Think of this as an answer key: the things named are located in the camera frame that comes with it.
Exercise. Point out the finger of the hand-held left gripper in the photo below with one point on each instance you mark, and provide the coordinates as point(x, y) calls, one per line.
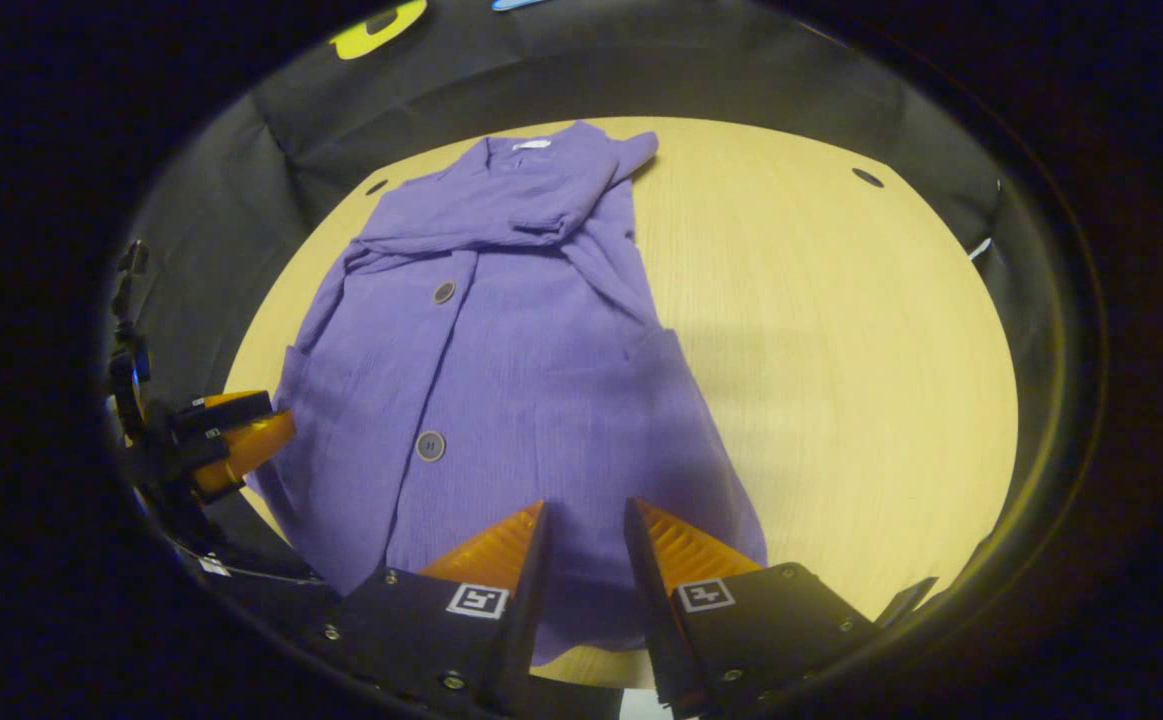
point(246, 450)
point(226, 410)

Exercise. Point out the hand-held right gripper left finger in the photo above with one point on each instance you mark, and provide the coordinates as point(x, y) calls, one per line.
point(521, 620)

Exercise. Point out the black backdrop cloth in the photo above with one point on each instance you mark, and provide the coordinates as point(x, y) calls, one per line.
point(741, 70)

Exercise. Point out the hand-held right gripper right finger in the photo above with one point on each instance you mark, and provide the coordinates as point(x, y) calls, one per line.
point(653, 620)

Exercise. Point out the purple knit cardigan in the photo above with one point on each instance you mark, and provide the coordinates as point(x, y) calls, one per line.
point(521, 380)

